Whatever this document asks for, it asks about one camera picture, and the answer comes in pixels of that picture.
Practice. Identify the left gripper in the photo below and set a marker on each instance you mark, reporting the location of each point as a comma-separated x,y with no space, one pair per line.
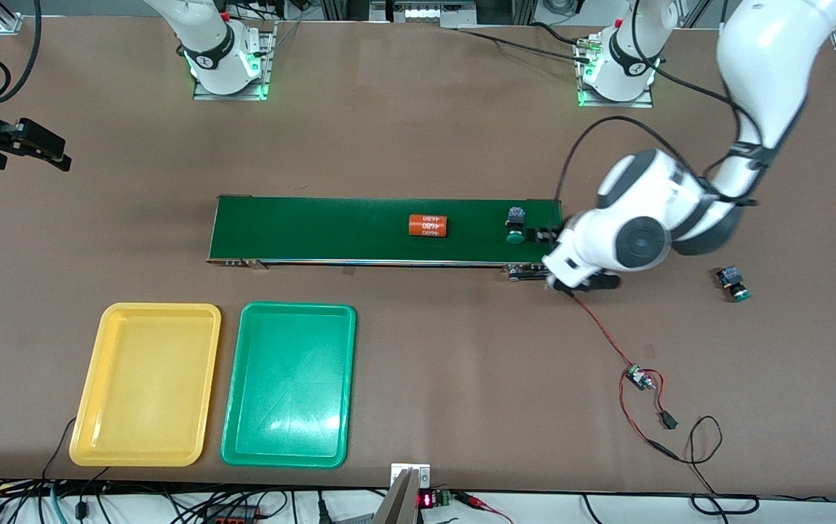
545,235

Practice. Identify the green push button black body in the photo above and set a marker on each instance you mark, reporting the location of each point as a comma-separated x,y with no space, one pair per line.
514,236
730,276

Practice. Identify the orange cylinder with white print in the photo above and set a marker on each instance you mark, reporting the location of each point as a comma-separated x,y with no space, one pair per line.
428,225

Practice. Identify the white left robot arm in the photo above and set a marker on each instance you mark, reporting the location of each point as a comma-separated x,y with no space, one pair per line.
767,58

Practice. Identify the small controller circuit board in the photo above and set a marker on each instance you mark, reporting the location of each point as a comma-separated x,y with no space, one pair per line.
636,376

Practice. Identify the small black plug connector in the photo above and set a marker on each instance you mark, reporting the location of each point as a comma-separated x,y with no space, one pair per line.
669,420

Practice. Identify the green conveyor belt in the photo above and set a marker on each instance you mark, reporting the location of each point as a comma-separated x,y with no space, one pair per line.
316,229

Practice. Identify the white light panel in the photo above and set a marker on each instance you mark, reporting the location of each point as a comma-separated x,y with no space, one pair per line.
425,11

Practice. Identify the red clip lead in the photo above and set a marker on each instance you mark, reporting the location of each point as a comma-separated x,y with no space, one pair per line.
472,499

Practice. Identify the red LED display module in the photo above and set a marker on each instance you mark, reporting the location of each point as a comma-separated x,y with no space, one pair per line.
426,500

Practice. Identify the yellow plastic tray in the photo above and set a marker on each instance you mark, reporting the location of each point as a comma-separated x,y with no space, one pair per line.
141,422

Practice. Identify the green plastic tray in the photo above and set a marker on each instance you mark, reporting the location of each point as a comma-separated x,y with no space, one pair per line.
294,422

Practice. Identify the red and black power strip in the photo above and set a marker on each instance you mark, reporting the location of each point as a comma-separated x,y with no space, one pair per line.
232,517

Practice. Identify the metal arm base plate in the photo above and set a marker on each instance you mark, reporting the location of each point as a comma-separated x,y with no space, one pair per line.
270,58
639,102

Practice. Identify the grey metal camera bracket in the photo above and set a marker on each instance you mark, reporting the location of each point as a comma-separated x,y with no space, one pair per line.
407,502

